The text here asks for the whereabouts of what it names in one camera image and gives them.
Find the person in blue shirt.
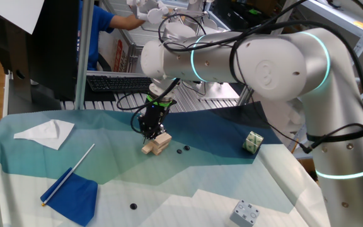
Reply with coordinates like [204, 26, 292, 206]
[77, 0, 115, 71]

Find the blue green white tablecloth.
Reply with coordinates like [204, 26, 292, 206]
[0, 100, 330, 227]

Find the green white small box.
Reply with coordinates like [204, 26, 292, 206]
[242, 131, 265, 155]

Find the grey cube block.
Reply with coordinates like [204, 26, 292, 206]
[229, 199, 261, 227]

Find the black computer monitor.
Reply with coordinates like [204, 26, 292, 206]
[0, 0, 80, 114]

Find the black camera cable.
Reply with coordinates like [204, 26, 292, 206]
[158, 0, 363, 155]

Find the open brown cardboard box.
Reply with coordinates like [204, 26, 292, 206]
[297, 157, 321, 183]

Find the bare person forearm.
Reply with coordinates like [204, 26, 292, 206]
[108, 14, 147, 32]

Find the white foam packing piece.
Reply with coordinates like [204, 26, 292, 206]
[253, 91, 308, 149]

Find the white paper sheet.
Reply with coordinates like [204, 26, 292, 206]
[0, 0, 45, 35]

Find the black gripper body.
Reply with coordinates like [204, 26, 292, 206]
[137, 105, 171, 129]

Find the black office chair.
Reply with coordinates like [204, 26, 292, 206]
[94, 51, 112, 72]

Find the black keyboard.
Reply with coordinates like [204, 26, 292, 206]
[86, 75, 153, 93]

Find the black mouse pad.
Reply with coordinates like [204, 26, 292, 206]
[83, 82, 117, 103]

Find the small blue flag white stick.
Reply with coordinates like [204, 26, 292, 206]
[40, 143, 99, 227]

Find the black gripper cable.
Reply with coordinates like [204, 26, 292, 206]
[129, 78, 182, 136]
[115, 90, 157, 112]

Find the box with red print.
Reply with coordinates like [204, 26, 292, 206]
[96, 30, 129, 74]

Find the white paper napkin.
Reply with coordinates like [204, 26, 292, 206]
[13, 119, 76, 151]

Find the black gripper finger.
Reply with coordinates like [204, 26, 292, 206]
[151, 124, 166, 139]
[139, 124, 151, 144]

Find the green flange ring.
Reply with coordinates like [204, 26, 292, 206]
[146, 93, 174, 108]

